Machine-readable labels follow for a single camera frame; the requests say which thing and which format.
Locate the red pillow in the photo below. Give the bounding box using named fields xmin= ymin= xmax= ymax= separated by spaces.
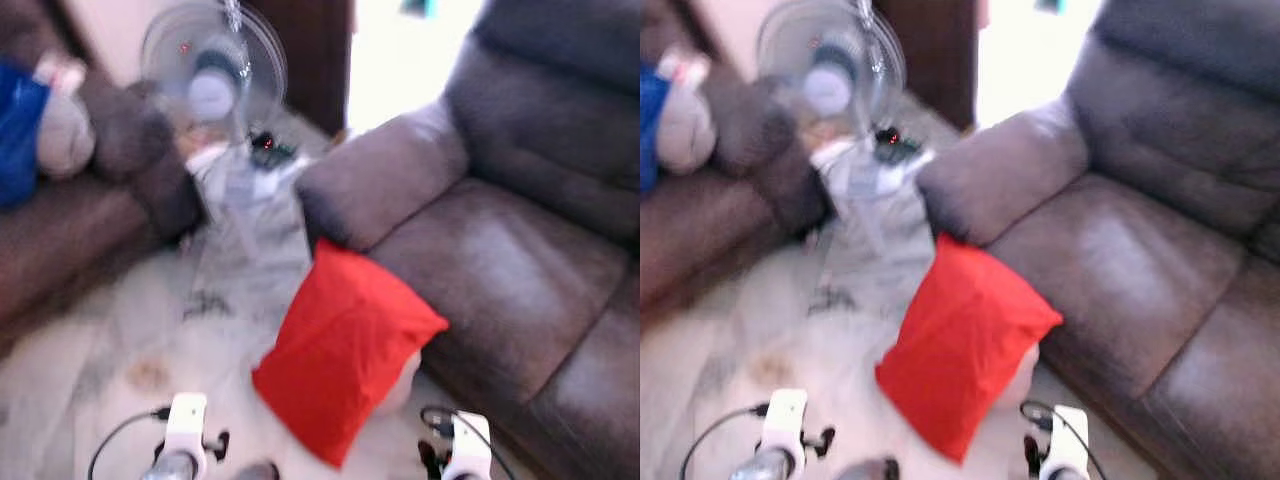
xmin=875 ymin=232 xmax=1064 ymax=463
xmin=251 ymin=238 xmax=450 ymax=469

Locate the brown fabric sofa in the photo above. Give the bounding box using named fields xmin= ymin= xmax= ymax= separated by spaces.
xmin=0 ymin=0 xmax=206 ymax=351
xmin=296 ymin=0 xmax=641 ymax=480
xmin=916 ymin=0 xmax=1280 ymax=480
xmin=640 ymin=0 xmax=831 ymax=311

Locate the black handheld device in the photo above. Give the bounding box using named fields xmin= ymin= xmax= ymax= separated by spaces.
xmin=249 ymin=130 xmax=297 ymax=169
xmin=874 ymin=125 xmax=922 ymax=166

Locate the grey cushion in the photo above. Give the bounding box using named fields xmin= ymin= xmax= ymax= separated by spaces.
xmin=35 ymin=80 xmax=97 ymax=179
xmin=655 ymin=78 xmax=717 ymax=173

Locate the white electric fan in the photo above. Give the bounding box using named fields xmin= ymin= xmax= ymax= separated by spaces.
xmin=140 ymin=0 xmax=311 ymax=211
xmin=757 ymin=0 xmax=936 ymax=201

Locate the blue bag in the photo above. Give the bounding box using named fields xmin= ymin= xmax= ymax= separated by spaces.
xmin=640 ymin=65 xmax=671 ymax=191
xmin=0 ymin=60 xmax=51 ymax=209

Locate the white and red packet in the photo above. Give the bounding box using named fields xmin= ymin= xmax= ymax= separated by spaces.
xmin=40 ymin=54 xmax=89 ymax=93
xmin=664 ymin=50 xmax=711 ymax=89

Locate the dark brown wooden door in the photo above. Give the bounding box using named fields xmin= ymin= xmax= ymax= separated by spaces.
xmin=880 ymin=0 xmax=986 ymax=131
xmin=250 ymin=0 xmax=356 ymax=136

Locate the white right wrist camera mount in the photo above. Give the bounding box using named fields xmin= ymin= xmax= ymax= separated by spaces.
xmin=1050 ymin=405 xmax=1091 ymax=480
xmin=445 ymin=412 xmax=493 ymax=480

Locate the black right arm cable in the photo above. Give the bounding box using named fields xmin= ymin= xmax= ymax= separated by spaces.
xmin=420 ymin=405 xmax=516 ymax=480
xmin=1020 ymin=400 xmax=1107 ymax=480

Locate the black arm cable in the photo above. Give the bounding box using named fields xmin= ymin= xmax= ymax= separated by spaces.
xmin=420 ymin=405 xmax=516 ymax=480
xmin=88 ymin=408 xmax=171 ymax=480
xmin=1020 ymin=400 xmax=1107 ymax=480
xmin=680 ymin=403 xmax=769 ymax=480

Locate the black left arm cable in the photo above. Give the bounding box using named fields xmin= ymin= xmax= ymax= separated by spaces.
xmin=88 ymin=408 xmax=171 ymax=480
xmin=680 ymin=403 xmax=769 ymax=480

